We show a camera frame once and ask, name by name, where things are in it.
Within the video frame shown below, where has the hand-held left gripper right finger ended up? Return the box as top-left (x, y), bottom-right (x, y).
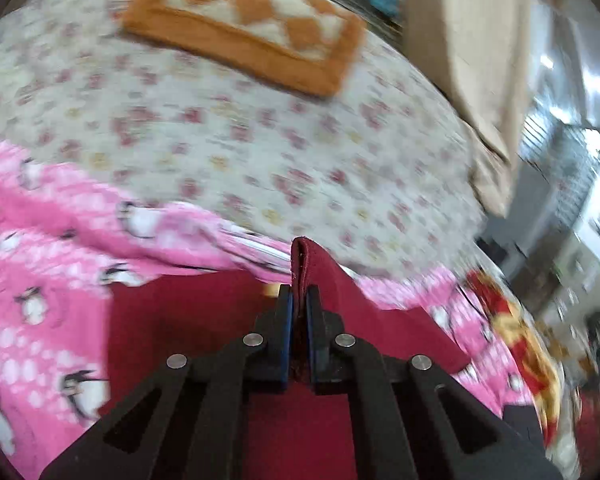
top-left (305, 284), bottom-right (564, 480)

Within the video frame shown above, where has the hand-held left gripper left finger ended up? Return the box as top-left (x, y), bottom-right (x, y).
top-left (39, 284), bottom-right (296, 480)

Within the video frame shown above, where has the dark red cloth garment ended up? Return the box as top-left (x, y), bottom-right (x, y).
top-left (100, 237), bottom-right (473, 480)

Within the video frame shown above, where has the red and yellow printed blanket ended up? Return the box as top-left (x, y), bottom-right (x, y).
top-left (460, 267), bottom-right (566, 446)

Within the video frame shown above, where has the floral rose print quilt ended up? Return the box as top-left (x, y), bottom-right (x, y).
top-left (0, 0), bottom-right (486, 281)

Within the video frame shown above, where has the pink penguin print blanket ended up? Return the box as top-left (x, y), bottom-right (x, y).
top-left (0, 140), bottom-right (536, 471)

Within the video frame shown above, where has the orange checkered plush cushion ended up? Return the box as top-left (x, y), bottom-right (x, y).
top-left (121, 0), bottom-right (367, 98)

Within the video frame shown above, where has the beige curtain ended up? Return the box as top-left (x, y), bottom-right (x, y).
top-left (405, 0), bottom-right (566, 218)

